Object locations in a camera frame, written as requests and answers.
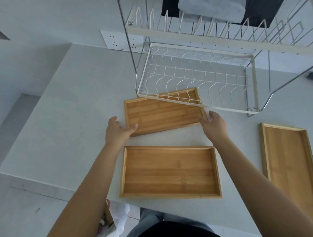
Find person's right hand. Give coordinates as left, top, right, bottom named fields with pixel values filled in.
left=201, top=111, right=229, bottom=142

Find person's left hand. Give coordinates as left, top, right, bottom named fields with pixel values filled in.
left=105, top=116, right=139, bottom=148

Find bamboo tray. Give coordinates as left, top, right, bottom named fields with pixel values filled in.
left=119, top=146, right=223, bottom=199
left=124, top=87, right=209, bottom=138
left=259, top=123, right=313, bottom=221

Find person's right forearm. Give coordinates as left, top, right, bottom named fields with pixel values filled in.
left=208, top=136, right=313, bottom=237

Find person's left forearm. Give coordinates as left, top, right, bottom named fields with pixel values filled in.
left=48, top=143, right=129, bottom=237

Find white plastic bag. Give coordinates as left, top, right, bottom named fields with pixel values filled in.
left=99, top=200, right=131, bottom=237

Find grey trousers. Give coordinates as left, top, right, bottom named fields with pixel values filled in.
left=127, top=208, right=216, bottom=237

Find grey cloth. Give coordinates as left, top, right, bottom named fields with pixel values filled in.
left=177, top=0, right=247, bottom=24

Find black shirt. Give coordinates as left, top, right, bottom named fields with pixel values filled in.
left=144, top=221, right=220, bottom=237

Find black cloth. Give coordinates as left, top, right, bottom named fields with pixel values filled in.
left=161, top=0, right=285, bottom=29

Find white wire bowl basket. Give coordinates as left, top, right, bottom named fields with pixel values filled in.
left=136, top=43, right=260, bottom=114

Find white wall socket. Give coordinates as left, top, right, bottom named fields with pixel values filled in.
left=127, top=34, right=145, bottom=53
left=100, top=30, right=126, bottom=51

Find chrome dish rack frame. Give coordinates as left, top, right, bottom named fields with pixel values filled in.
left=117, top=0, right=313, bottom=118

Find white wire plate rack tier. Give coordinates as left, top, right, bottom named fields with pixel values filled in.
left=125, top=6, right=313, bottom=55

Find chrome wire side holder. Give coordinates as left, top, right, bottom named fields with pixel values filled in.
left=269, top=0, right=313, bottom=47

